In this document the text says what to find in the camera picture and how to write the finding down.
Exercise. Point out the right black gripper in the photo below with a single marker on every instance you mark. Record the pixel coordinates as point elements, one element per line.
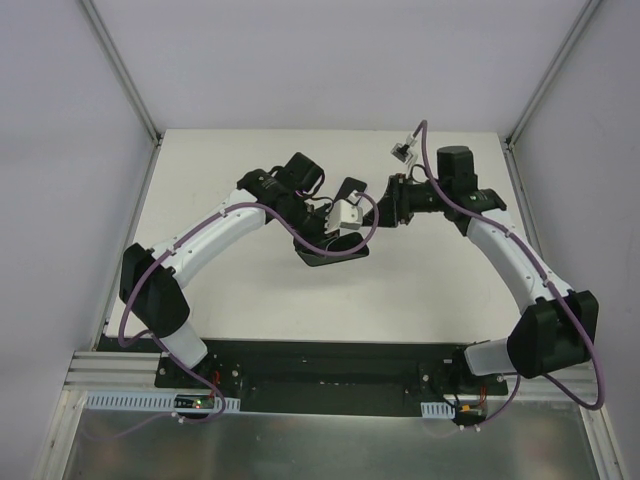
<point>395,203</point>

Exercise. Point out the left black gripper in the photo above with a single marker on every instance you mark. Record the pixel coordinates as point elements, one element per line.
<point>320,226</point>

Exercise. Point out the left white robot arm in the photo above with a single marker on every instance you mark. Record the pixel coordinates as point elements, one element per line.
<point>152,280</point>

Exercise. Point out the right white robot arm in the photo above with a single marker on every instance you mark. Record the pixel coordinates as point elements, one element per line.
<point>556,321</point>

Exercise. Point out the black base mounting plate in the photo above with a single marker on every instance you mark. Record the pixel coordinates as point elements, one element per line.
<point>359,379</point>

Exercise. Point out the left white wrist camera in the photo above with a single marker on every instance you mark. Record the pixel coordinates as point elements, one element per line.
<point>344,214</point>

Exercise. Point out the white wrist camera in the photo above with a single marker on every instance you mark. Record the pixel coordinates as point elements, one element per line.
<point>404,151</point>
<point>344,214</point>

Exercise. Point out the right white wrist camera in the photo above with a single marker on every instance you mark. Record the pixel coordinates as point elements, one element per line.
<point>404,151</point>

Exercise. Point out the right white cable duct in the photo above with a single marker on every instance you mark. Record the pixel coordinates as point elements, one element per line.
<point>437,410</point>

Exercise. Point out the aluminium frame rail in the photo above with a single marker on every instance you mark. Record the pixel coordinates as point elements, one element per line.
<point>112,371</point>

